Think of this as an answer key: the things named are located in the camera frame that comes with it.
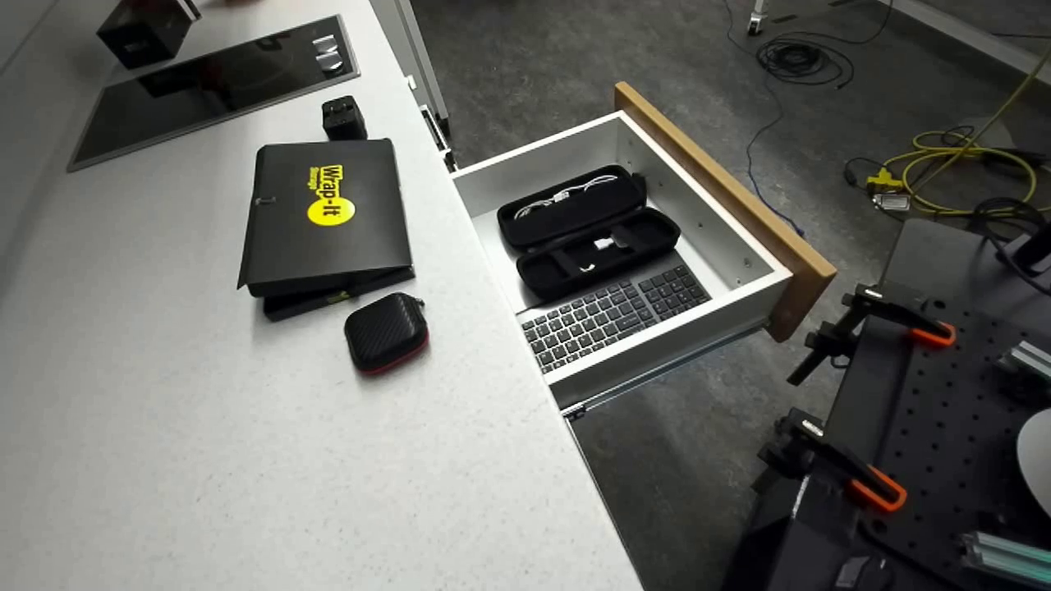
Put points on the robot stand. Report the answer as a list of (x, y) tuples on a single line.
[(928, 427)]

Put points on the open black zip case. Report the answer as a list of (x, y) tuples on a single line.
[(575, 215)]

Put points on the black box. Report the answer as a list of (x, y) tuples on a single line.
[(148, 31)]

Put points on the small black case red trim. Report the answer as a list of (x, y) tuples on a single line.
[(384, 332)]

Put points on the caster wheel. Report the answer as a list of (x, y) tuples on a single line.
[(755, 20)]

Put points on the aluminium profile bar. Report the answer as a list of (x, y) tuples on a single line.
[(1028, 359), (1006, 556)]

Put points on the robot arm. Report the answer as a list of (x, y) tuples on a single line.
[(1038, 451)]

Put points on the black glass cooktop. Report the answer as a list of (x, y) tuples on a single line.
[(205, 90)]

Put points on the black folder with yellow label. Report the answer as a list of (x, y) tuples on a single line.
[(328, 238)]

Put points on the white cabinet door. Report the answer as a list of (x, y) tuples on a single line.
[(415, 49)]

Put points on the black power adapter cube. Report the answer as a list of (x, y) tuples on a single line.
[(343, 119)]

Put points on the white drawer with wooden front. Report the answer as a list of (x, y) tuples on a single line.
[(743, 212)]

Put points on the dark grey keyboard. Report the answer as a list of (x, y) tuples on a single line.
[(603, 318)]

